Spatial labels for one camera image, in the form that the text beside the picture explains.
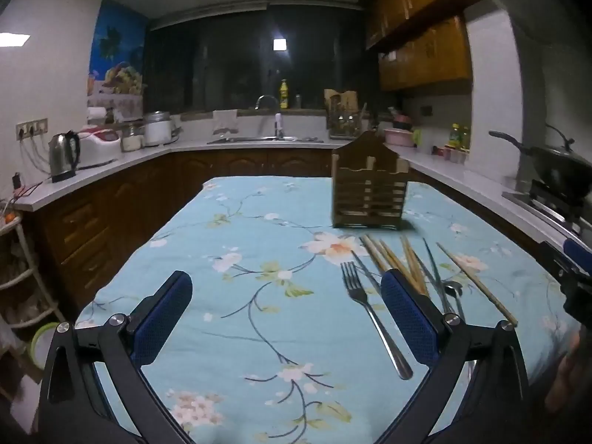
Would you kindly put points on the cooking oil bottle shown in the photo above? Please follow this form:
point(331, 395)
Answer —
point(457, 138)

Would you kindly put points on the chrome sink faucet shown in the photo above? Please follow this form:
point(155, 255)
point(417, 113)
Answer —
point(277, 122)

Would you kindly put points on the green rimmed white bowl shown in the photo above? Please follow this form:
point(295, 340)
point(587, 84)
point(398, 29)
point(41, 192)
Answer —
point(44, 342)

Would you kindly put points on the person's right hand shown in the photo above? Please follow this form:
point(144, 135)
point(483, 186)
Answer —
point(576, 374)

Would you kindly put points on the metal chopstick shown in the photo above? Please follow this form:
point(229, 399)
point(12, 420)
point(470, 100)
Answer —
point(366, 272)
point(434, 273)

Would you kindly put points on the wooden lower cabinets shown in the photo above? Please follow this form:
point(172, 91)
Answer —
point(115, 222)

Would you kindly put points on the steel kitchen sink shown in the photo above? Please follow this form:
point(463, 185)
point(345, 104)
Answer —
point(263, 139)

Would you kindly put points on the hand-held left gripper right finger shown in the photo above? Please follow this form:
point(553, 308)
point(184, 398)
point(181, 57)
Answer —
point(409, 314)

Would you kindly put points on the blue floral tablecloth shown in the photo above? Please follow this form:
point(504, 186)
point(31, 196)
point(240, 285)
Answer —
point(259, 296)

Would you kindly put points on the metal fork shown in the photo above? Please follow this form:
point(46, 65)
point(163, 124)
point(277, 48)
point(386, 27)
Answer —
point(370, 307)

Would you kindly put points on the metal spoon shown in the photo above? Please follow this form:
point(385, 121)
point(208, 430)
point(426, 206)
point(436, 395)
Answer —
point(453, 289)

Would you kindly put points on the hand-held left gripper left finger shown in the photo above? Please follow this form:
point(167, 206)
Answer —
point(162, 314)

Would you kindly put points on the hanging dish cloth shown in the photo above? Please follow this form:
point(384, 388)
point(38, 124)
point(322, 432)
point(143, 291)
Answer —
point(225, 122)

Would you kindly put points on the white corner shelf rack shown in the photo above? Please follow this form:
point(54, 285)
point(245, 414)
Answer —
point(25, 277)

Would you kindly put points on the white red rice cooker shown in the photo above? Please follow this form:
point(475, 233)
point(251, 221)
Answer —
point(99, 145)

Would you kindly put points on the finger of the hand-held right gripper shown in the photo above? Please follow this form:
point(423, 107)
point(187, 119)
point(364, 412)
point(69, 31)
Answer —
point(578, 259)

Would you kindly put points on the gas stove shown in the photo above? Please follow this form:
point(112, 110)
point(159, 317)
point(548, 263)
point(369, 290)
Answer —
point(550, 210)

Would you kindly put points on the steel electric kettle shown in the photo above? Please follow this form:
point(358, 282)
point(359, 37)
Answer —
point(64, 157)

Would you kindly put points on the glass storage jar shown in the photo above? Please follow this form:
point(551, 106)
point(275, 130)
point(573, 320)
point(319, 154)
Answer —
point(132, 138)

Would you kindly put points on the wooden knife block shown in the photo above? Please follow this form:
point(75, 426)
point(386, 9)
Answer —
point(341, 111)

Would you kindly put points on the fruit wall poster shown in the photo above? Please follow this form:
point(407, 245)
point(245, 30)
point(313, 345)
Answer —
point(118, 55)

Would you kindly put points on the wall power outlet strip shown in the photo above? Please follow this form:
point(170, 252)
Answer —
point(32, 128)

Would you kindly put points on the yellow bottle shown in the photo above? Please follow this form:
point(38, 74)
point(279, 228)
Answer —
point(283, 95)

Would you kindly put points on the wooden cabinets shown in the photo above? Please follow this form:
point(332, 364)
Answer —
point(425, 32)
point(115, 222)

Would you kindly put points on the white lidded pot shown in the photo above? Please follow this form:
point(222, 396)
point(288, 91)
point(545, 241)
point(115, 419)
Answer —
point(158, 129)

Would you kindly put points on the wooden upper cabinets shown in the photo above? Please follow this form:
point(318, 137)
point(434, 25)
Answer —
point(425, 32)

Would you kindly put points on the black wok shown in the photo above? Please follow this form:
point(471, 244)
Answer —
point(562, 171)

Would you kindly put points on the square ceiling light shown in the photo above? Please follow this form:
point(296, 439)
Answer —
point(13, 39)

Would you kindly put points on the wooden utensil holder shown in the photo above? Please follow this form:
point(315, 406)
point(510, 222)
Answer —
point(367, 194)

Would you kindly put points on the dark kitchen window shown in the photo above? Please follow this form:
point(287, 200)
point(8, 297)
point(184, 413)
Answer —
point(231, 64)

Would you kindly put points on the dark wall switch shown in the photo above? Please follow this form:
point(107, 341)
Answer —
point(426, 111)

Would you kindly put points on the pink bowl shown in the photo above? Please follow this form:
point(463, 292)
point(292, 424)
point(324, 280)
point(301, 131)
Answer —
point(398, 138)

